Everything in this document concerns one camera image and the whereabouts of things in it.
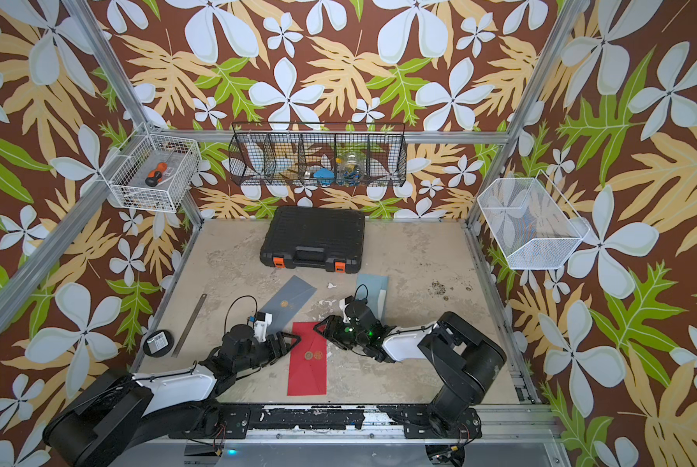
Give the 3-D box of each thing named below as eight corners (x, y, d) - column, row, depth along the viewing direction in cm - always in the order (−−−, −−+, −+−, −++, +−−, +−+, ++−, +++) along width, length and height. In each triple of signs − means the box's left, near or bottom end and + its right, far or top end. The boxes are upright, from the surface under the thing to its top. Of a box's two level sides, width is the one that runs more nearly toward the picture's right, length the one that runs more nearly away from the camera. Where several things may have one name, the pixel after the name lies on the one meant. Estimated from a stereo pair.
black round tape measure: (141, 357, 87) (137, 354, 85) (152, 333, 92) (148, 330, 90) (168, 357, 87) (164, 354, 85) (177, 333, 92) (173, 330, 90)
